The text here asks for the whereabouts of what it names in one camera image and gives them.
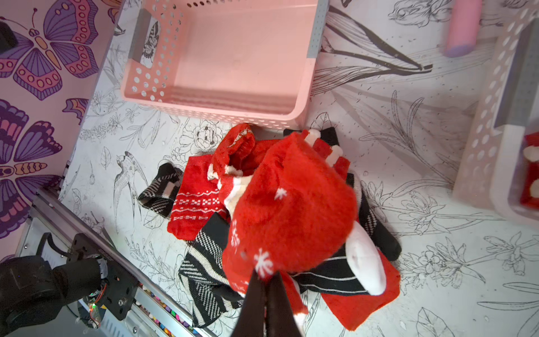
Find red patterned sock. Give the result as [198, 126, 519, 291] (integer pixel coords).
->
[167, 154, 229, 242]

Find black white striped sock left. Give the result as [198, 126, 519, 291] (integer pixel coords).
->
[138, 162, 183, 219]

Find red snowflake santa sock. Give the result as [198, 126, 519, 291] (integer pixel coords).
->
[221, 130, 387, 296]

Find black pinstripe sock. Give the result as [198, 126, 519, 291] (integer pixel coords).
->
[293, 174, 401, 296]

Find pink plastic basket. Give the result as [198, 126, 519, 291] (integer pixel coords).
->
[121, 1, 329, 129]

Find red penguin sock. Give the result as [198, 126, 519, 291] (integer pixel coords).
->
[520, 132, 538, 209]

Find black white striped sock lower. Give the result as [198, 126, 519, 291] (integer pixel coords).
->
[178, 213, 243, 328]

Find red bear sock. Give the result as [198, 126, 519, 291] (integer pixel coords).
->
[208, 124, 279, 180]

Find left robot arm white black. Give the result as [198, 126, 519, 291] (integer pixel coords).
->
[1, 233, 139, 336]

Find black white striped sock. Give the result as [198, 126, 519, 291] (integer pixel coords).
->
[178, 213, 243, 328]
[138, 162, 183, 219]

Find purple pink garden trowel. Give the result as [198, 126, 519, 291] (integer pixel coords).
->
[443, 0, 482, 58]

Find white plastic basket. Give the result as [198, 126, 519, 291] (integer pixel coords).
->
[453, 1, 538, 228]

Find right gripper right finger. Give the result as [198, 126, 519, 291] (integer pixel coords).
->
[265, 274, 303, 337]

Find red sock right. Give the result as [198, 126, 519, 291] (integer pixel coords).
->
[321, 251, 401, 331]

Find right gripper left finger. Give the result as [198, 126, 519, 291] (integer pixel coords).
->
[231, 270, 266, 337]

